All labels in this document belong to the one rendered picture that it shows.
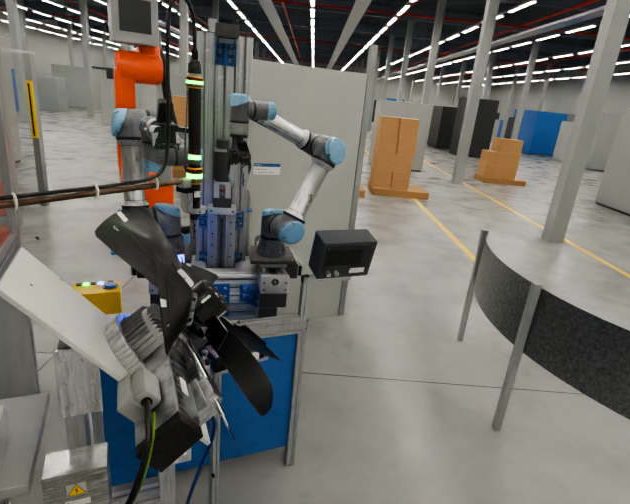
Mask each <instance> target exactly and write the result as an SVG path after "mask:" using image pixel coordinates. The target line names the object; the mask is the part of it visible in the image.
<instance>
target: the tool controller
mask: <svg viewBox="0 0 630 504"><path fill-rule="evenodd" d="M377 243H378V242H377V240H376V239H375V238H374V236H373V235H372V234H371V233H370V232H369V230H368V229H345V230H317V231H316V233H315V237H314V241H313V246H312V250H311V255H310V259H309V264H308V265H309V267H310V269H311V271H312V272H313V274H314V276H315V277H316V279H324V278H337V277H350V276H363V275H367V274H368V271H369V268H370V265H371V261H372V258H373V255H374V252H375V249H376V246H377Z"/></svg>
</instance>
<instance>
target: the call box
mask: <svg viewBox="0 0 630 504"><path fill-rule="evenodd" d="M113 282H115V283H116V287H114V288H105V287H104V284H105V283H106V282H103V284H102V285H98V282H96V285H91V283H89V285H88V286H83V283H82V285H81V286H76V284H73V289H75V290H76V291H77V292H78V293H80V294H81V295H82V296H83V297H85V298H86V299H87V300H88V301H89V302H91V303H92V304H93V305H94V306H96V307H97V308H98V309H99V310H101V311H102V312H103V313H104V314H115V313H122V294H121V281H113Z"/></svg>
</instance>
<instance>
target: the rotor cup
mask: <svg viewBox="0 0 630 504"><path fill-rule="evenodd" d="M192 290H193V293H197V301H196V306H195V311H194V316H193V321H192V324H191V325H190V326H186V327H185V329H184V330H183V332H184V333H185V334H186V335H187V336H188V337H190V338H191V339H192V340H194V341H200V340H201V339H203V338H204V332H203V329H202V328H201V327H202V326H204V325H206V326H209V325H210V323H211V321H212V319H213V317H214V315H216V316H217V317H218V316H220V315H221V314H222V313H223V312H224V311H226V312H225V313H224V314H223V315H225V314H226V313H227V312H228V311H229V310H230V306H229V304H228V302H227V301H226V299H225V298H224V297H223V295H222V294H221V293H220V292H219V291H218V290H217V289H216V287H215V286H214V285H213V284H212V283H210V282H209V281H208V280H205V279H204V280H202V281H201V282H200V283H198V284H197V285H196V286H195V287H194V288H192ZM214 292H215V293H217V294H218V296H219V298H218V297H217V296H216V295H215V294H214ZM208 295H210V296H211V297H210V298H208V299H207V300H206V301H205V302H204V303H202V302H201V301H202V300H203V299H205V298H206V297H207V296H208ZM223 315H222V316H223ZM222 316H220V317H219V319H220V318H221V317H222Z"/></svg>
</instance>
